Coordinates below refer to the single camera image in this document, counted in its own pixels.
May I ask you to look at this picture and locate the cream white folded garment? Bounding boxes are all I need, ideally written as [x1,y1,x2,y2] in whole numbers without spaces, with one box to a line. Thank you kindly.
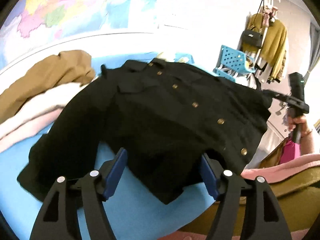
[1,82,86,152]

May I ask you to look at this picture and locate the magenta garment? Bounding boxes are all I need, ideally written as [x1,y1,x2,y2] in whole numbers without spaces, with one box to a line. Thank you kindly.
[279,139,300,164]

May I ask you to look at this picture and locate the person's right hand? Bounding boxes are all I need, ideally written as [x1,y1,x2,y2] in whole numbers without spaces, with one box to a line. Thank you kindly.
[287,114,312,138]

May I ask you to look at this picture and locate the pink sweater right forearm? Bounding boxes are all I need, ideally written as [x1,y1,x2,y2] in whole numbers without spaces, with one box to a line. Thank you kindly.
[300,128,319,155]

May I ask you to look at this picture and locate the brown folded garment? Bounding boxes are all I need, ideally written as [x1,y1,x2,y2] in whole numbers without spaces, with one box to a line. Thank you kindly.
[1,50,95,123]

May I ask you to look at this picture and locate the blue perforated plastic basket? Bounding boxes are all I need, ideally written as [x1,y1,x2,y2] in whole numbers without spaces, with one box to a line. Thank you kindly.
[213,45,255,82]

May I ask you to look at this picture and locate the black jacket gold buttons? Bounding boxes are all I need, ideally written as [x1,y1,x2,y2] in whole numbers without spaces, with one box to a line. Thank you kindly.
[17,59,272,204]

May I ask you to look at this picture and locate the black hanging handbag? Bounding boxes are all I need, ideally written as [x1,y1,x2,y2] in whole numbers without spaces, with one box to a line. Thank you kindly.
[242,29,263,49]

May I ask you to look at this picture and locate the grey curtain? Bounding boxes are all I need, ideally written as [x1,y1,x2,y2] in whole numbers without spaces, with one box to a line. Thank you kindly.
[304,23,319,84]

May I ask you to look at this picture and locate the mustard yellow hanging sweater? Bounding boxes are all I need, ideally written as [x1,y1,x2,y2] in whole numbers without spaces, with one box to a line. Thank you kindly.
[242,13,287,83]

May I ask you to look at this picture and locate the pink sweater left forearm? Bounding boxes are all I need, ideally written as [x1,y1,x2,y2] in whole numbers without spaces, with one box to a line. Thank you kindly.
[241,153,319,184]

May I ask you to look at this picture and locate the colourful wall map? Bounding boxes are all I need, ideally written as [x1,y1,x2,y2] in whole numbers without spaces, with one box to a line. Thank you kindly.
[1,0,159,68]

